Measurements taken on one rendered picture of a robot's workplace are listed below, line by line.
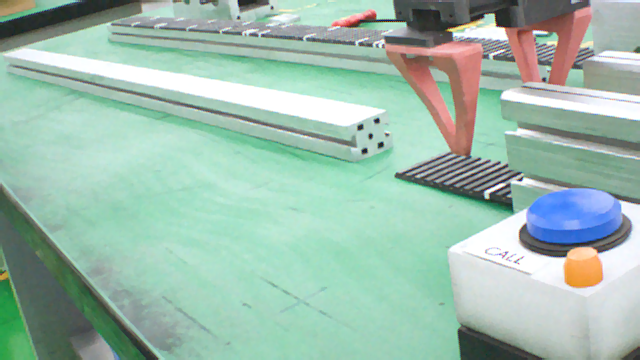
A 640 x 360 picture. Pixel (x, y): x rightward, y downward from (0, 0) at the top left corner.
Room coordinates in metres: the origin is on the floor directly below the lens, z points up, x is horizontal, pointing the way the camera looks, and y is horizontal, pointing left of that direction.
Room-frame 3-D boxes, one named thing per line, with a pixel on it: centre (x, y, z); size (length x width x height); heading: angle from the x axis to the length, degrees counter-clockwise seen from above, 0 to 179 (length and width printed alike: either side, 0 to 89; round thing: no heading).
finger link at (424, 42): (0.55, -0.10, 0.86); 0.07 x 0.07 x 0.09; 31
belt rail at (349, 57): (1.20, 0.05, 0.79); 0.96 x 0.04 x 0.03; 32
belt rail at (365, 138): (1.10, 0.21, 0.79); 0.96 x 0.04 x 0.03; 32
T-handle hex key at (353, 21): (1.20, -0.13, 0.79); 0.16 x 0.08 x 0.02; 42
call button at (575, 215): (0.35, -0.10, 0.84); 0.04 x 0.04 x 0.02
